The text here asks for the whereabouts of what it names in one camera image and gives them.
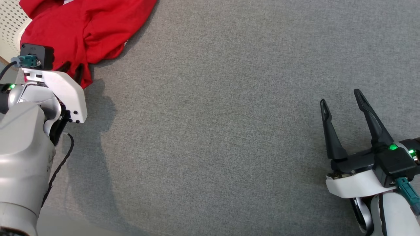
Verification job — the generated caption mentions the left camera cable teal plug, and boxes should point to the left camera cable teal plug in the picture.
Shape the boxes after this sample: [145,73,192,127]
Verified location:
[0,55,40,80]

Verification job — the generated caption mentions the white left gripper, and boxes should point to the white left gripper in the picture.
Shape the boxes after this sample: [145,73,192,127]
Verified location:
[22,61,88,145]

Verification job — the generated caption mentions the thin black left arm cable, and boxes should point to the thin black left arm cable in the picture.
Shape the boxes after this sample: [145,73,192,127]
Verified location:
[41,133,74,207]

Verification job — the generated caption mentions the right camera cable teal plug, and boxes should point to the right camera cable teal plug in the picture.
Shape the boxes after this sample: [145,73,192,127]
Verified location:
[395,177,420,215]

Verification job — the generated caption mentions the camera cable teal plug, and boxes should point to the camera cable teal plug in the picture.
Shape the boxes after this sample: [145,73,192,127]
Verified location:
[395,177,420,215]
[0,55,40,80]

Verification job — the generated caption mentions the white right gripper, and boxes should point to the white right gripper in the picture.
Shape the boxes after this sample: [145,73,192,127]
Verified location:
[320,88,420,199]

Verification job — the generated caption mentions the cream perforated laundry basket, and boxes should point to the cream perforated laundry basket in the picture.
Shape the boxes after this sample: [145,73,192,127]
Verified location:
[0,0,32,66]

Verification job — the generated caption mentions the red shorts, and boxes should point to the red shorts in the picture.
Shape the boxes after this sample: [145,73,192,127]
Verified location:
[19,0,158,89]

